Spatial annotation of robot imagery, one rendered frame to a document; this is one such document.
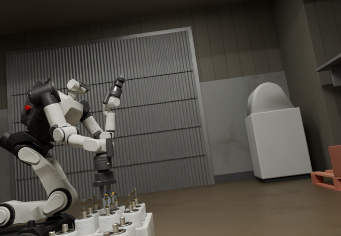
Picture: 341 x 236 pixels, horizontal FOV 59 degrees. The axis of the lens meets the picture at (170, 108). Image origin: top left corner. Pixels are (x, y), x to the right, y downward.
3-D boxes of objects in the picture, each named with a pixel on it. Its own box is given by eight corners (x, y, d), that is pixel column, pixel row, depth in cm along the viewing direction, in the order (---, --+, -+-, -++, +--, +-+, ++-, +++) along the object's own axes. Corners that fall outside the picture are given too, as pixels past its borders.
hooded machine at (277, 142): (298, 174, 431) (281, 87, 452) (316, 177, 373) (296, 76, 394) (252, 180, 432) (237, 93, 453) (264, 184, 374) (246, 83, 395)
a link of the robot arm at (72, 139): (80, 151, 156) (54, 146, 165) (94, 147, 165) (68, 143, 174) (80, 131, 155) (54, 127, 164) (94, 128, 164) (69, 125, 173)
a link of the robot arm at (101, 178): (110, 183, 159) (107, 160, 161) (121, 182, 153) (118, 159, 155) (89, 187, 150) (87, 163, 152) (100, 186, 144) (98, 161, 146)
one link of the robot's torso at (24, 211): (-15, 207, 176) (63, 186, 176) (4, 202, 195) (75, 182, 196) (-11, 234, 173) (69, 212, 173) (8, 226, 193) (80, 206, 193)
